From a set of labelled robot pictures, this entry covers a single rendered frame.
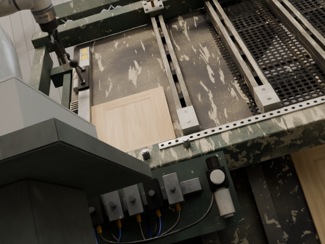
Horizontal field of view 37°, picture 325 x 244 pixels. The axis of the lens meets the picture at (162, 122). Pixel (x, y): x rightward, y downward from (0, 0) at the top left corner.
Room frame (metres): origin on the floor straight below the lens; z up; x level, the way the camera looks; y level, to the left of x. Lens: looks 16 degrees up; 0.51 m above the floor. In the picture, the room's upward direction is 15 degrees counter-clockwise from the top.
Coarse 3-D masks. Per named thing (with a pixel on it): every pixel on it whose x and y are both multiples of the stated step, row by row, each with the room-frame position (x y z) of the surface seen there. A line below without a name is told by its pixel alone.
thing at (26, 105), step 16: (0, 80) 0.73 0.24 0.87; (16, 80) 0.73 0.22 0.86; (0, 96) 0.73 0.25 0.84; (16, 96) 0.73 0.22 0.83; (32, 96) 0.78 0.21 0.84; (48, 96) 0.84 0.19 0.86; (0, 112) 0.73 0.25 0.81; (16, 112) 0.73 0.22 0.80; (32, 112) 0.77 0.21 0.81; (48, 112) 0.83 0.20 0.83; (64, 112) 0.90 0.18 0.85; (0, 128) 0.73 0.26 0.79; (16, 128) 0.73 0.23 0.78; (80, 128) 0.97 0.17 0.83
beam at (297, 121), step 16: (304, 112) 1.55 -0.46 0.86; (320, 112) 1.54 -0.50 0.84; (240, 128) 1.57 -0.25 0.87; (256, 128) 1.55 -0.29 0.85; (272, 128) 1.53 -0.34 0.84; (288, 128) 1.52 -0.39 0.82; (304, 128) 1.53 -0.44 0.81; (320, 128) 1.54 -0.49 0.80; (192, 144) 1.57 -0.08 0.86; (208, 144) 1.55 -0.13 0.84; (224, 144) 1.53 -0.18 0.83; (240, 144) 1.53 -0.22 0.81; (256, 144) 1.54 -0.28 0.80; (272, 144) 1.56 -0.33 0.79; (288, 144) 1.57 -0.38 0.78; (304, 144) 1.58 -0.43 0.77; (320, 144) 1.60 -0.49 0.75; (144, 160) 1.57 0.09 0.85; (160, 160) 1.55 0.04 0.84; (176, 160) 1.54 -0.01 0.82; (240, 160) 1.58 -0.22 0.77; (256, 160) 1.60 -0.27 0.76
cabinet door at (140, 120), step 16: (128, 96) 1.89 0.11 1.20; (144, 96) 1.86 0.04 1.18; (160, 96) 1.84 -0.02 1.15; (96, 112) 1.86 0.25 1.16; (112, 112) 1.84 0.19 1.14; (128, 112) 1.82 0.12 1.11; (144, 112) 1.80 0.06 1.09; (160, 112) 1.77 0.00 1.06; (96, 128) 1.79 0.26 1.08; (112, 128) 1.78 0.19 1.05; (128, 128) 1.75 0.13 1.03; (144, 128) 1.73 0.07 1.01; (160, 128) 1.71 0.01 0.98; (112, 144) 1.71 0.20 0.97; (128, 144) 1.69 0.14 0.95; (144, 144) 1.67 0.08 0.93
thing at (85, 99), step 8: (88, 48) 2.21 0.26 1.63; (80, 56) 2.17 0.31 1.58; (88, 56) 2.15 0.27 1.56; (80, 64) 2.12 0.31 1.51; (88, 64) 2.10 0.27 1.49; (88, 88) 1.96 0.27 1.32; (80, 96) 1.93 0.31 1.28; (88, 96) 1.92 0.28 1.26; (80, 104) 1.89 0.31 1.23; (88, 104) 1.88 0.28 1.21; (80, 112) 1.85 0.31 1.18; (88, 112) 1.84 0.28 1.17; (88, 120) 1.80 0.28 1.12
